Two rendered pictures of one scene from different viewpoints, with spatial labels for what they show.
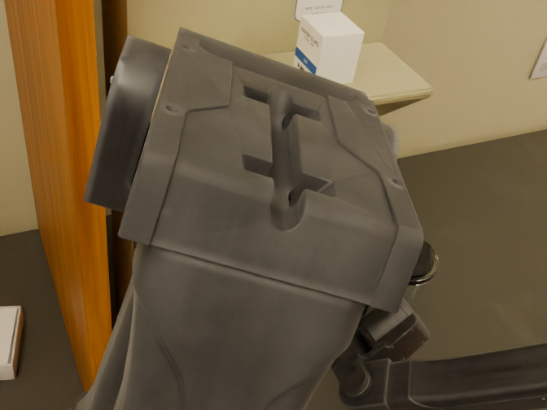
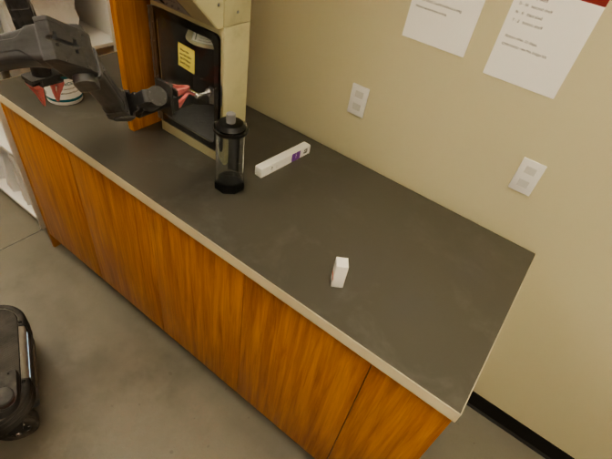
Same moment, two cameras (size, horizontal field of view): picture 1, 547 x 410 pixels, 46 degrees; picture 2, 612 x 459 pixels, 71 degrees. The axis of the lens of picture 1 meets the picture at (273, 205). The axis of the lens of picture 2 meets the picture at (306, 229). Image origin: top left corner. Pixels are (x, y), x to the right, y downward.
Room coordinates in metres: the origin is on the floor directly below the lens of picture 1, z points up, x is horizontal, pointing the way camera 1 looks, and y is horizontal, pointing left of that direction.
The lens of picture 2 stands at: (0.43, -1.36, 1.85)
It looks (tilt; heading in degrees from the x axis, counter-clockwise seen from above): 42 degrees down; 61
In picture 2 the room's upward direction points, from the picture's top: 11 degrees clockwise
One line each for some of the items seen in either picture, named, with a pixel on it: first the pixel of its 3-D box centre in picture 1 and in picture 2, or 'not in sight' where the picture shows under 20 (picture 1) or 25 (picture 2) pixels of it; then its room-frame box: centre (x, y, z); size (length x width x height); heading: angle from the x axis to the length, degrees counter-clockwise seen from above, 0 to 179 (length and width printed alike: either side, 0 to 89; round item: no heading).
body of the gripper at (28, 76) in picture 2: not in sight; (40, 67); (0.24, 0.12, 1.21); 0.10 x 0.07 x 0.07; 31
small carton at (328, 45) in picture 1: (327, 49); not in sight; (0.64, -0.03, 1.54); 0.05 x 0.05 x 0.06; 31
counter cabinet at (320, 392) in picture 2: not in sight; (234, 251); (0.82, -0.08, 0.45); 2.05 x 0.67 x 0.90; 121
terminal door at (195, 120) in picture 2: not in sight; (186, 82); (0.66, 0.03, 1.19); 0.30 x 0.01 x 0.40; 121
